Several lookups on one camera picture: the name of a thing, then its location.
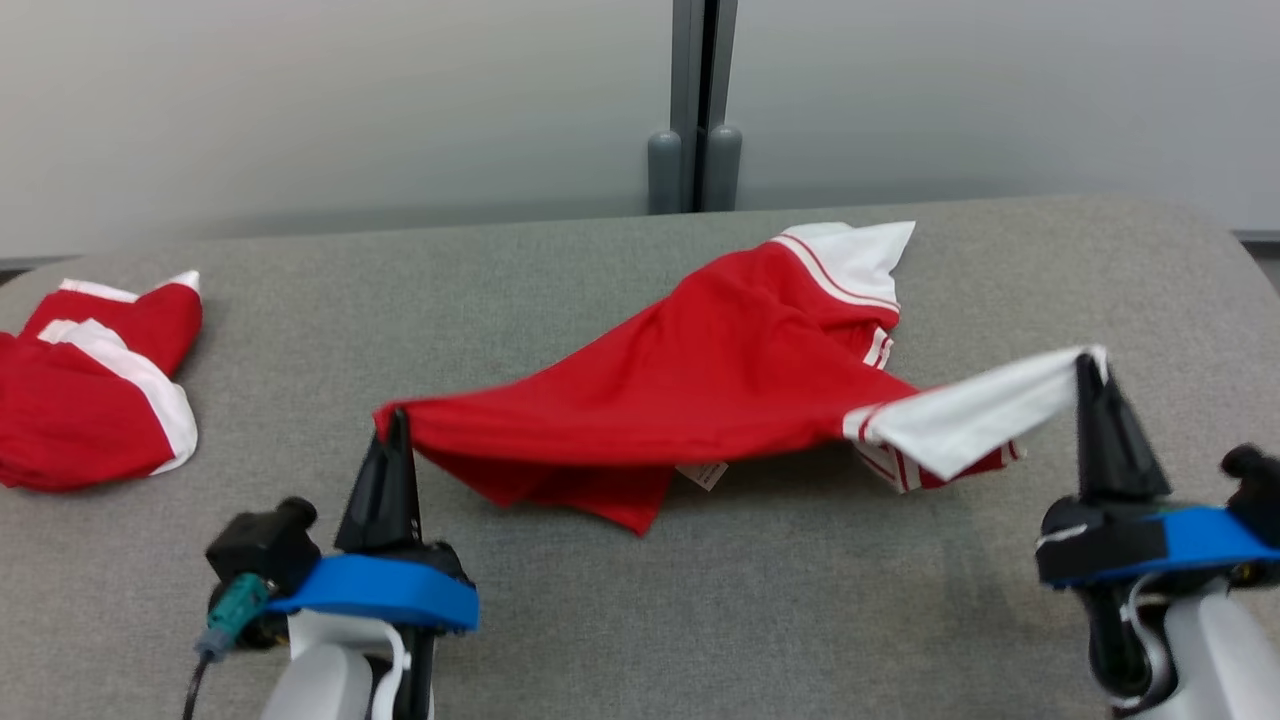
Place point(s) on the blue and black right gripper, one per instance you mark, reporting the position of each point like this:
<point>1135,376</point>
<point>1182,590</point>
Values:
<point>1150,540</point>

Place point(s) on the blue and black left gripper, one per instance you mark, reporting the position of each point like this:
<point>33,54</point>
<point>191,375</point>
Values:
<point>400,590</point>

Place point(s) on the red and white shorts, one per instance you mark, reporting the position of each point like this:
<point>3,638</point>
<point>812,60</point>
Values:
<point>80,410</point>

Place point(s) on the red and white basketball jersey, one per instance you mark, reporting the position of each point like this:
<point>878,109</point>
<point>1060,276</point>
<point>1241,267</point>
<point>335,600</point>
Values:
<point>720,370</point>

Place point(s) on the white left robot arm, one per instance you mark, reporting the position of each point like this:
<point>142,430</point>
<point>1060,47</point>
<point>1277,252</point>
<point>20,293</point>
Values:
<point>325,675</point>

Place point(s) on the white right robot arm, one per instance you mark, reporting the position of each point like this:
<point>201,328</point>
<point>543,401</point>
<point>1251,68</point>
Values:
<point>1215,660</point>

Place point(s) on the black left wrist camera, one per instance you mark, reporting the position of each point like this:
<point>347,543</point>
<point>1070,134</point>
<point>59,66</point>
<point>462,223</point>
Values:
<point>262,545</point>

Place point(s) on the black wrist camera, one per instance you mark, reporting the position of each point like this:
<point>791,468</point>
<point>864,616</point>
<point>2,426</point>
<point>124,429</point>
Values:
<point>1262,495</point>
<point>262,545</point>

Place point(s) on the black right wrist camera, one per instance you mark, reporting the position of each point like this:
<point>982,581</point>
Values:
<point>1262,495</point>

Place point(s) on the grey aluminium partition post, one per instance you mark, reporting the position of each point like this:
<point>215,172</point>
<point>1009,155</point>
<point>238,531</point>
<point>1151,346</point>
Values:
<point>695,100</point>

